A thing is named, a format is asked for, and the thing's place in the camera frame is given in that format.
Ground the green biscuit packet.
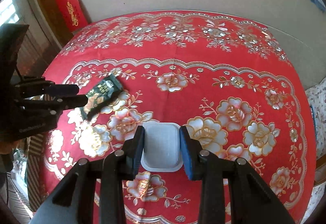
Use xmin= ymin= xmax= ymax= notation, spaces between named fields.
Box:
xmin=80 ymin=73 xmax=123 ymax=121

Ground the white plastic cup container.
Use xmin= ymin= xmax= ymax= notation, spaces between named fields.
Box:
xmin=141 ymin=121 xmax=183 ymax=173

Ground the striped white storage box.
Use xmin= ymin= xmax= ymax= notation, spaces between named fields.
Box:
xmin=26 ymin=134 xmax=44 ymax=212

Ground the lower red hanging decoration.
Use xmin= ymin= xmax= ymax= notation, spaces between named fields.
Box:
xmin=56 ymin=0 xmax=88 ymax=32

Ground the barred window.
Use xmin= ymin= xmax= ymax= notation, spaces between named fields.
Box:
xmin=0 ymin=0 xmax=20 ymax=25

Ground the red floral tablecloth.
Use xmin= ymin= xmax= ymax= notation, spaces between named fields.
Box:
xmin=39 ymin=10 xmax=316 ymax=223

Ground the floral cushioned chair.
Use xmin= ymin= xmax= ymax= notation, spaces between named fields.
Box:
xmin=304 ymin=78 xmax=326 ymax=219

